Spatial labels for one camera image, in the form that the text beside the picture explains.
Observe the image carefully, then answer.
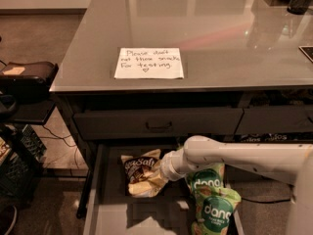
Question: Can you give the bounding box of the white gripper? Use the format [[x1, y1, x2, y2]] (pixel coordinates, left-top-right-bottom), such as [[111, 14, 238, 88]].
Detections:
[[148, 149, 193, 188]]

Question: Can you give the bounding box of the brown sea salt chip bag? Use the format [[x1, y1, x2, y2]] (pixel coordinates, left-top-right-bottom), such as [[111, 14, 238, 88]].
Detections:
[[120, 149, 162, 198]]

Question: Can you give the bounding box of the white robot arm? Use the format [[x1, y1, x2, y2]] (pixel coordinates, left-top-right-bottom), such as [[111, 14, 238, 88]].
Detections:
[[149, 135, 313, 235]]

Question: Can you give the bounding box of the green dang bag middle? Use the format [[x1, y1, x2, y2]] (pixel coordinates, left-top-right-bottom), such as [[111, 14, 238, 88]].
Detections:
[[185, 163, 225, 192]]

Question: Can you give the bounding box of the green dang bag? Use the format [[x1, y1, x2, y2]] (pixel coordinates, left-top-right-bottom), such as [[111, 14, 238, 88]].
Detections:
[[185, 163, 225, 192], [191, 186, 242, 235]]

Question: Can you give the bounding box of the open middle drawer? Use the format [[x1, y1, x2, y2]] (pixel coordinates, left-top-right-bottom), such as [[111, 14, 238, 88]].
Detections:
[[82, 139, 246, 235]]

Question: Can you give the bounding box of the dark top left drawer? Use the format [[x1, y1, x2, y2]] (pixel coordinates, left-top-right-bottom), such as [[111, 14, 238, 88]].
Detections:
[[73, 108, 243, 140]]

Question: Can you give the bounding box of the green dang bag front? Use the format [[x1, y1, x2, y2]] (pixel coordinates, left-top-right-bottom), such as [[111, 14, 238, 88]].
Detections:
[[191, 186, 242, 235]]

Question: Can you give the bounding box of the dark top right drawer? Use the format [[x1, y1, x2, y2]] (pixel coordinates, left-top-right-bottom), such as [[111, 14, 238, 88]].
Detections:
[[237, 106, 313, 134]]

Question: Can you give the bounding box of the dark chip bags right drawer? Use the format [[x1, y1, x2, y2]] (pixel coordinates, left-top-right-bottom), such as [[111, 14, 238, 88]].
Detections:
[[235, 132, 313, 144]]

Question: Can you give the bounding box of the dark tablet on counter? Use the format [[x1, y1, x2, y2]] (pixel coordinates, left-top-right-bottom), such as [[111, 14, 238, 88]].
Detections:
[[299, 46, 313, 63]]

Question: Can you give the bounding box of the white handwritten paper note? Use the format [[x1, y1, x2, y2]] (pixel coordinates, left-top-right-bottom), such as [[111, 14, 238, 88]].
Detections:
[[114, 48, 184, 79]]

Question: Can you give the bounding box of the black plastic crate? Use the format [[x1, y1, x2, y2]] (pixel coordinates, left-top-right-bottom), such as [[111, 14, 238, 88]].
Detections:
[[0, 124, 46, 197]]

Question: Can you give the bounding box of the black chair with note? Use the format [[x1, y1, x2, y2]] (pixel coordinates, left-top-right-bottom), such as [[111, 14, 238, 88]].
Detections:
[[0, 62, 59, 125]]

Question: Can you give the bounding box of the black floor cable right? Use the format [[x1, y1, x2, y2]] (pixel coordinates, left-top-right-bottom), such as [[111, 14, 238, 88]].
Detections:
[[241, 196, 292, 205]]

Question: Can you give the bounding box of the black floor cable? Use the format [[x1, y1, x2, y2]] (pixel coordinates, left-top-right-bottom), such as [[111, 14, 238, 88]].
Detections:
[[241, 196, 292, 205], [38, 124, 82, 168]]

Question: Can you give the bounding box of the black floor cable left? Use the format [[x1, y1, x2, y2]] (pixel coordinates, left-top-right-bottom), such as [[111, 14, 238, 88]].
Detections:
[[38, 124, 82, 168]]

